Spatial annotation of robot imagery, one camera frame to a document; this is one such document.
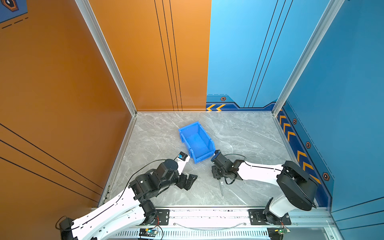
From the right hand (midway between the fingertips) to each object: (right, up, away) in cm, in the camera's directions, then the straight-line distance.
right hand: (213, 172), depth 89 cm
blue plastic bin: (-9, +16, +13) cm, 23 cm away
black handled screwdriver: (+4, -7, -6) cm, 10 cm away
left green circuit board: (-34, -23, -18) cm, 45 cm away
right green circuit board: (+31, -22, -19) cm, 42 cm away
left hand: (-13, +5, -17) cm, 22 cm away
